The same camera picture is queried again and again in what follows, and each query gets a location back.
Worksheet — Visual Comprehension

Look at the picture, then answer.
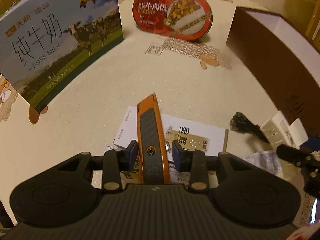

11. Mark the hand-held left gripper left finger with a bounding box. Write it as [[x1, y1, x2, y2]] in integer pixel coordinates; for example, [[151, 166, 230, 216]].
[[51, 140, 138, 193]]

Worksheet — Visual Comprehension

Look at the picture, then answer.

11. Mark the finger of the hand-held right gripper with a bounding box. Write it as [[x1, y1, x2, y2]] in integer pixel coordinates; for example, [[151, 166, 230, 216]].
[[276, 144, 320, 167]]

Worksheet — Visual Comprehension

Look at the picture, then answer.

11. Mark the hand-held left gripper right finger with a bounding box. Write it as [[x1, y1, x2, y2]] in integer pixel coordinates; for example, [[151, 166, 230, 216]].
[[172, 141, 255, 193]]

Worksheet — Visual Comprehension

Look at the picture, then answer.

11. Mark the orange utility knife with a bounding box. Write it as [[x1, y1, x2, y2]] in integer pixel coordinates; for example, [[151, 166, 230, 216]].
[[136, 92, 172, 185]]

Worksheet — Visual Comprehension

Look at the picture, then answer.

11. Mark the white and gold box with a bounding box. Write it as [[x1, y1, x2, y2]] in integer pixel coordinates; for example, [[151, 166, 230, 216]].
[[113, 105, 229, 162]]

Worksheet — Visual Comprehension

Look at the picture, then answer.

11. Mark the black usb cable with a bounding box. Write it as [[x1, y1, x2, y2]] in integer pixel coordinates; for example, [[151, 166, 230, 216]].
[[229, 112, 272, 144]]

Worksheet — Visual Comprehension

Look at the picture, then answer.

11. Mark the brown shoebox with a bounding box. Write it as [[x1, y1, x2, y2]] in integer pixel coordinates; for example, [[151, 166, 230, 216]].
[[226, 6, 320, 140]]

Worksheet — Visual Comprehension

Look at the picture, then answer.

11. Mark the red patterned clothing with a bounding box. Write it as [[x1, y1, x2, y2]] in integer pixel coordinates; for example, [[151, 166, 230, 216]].
[[282, 221, 320, 240]]

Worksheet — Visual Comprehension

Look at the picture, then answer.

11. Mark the blue milk carton box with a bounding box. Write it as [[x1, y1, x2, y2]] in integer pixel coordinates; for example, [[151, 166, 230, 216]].
[[0, 0, 125, 113]]

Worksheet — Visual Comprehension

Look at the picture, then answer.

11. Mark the red instant meal bowl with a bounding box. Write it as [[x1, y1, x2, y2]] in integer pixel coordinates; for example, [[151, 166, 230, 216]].
[[132, 0, 213, 41]]

